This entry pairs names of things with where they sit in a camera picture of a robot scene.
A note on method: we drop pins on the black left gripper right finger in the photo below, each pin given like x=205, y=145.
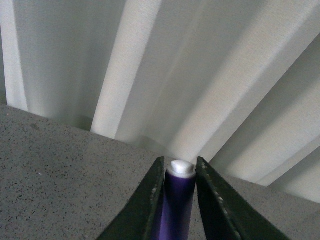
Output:
x=225, y=214

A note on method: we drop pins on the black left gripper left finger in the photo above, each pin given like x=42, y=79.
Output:
x=141, y=217

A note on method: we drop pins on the purple highlighter pen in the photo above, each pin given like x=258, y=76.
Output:
x=175, y=207

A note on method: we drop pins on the white pleated curtain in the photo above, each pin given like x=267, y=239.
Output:
x=234, y=81

